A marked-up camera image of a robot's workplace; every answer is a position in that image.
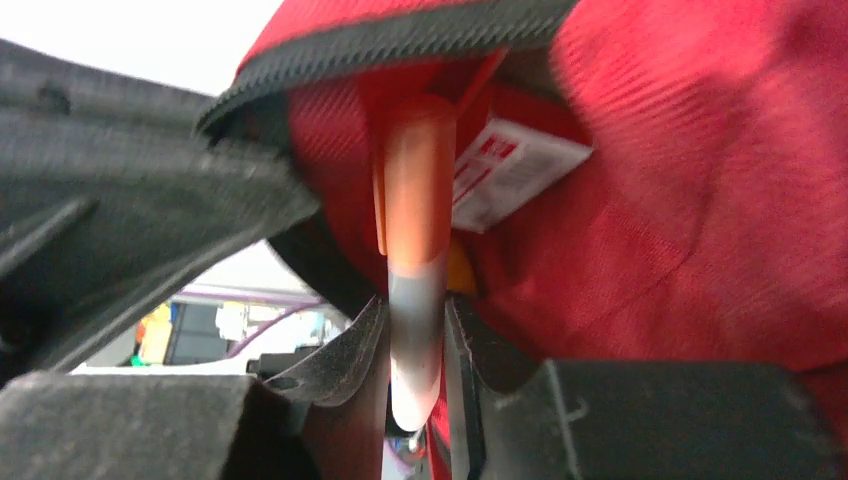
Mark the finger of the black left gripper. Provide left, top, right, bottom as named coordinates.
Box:
left=1, top=41, right=320, bottom=380

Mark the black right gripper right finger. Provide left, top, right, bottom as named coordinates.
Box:
left=445, top=296, right=845, bottom=479

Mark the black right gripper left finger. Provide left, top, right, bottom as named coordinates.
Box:
left=1, top=298, right=388, bottom=479

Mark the red student backpack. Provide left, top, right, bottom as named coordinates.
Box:
left=197, top=0, right=847, bottom=479

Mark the red white eraser box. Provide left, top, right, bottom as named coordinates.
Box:
left=452, top=118, right=593, bottom=233

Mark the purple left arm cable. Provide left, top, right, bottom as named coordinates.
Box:
left=175, top=284, right=333, bottom=359

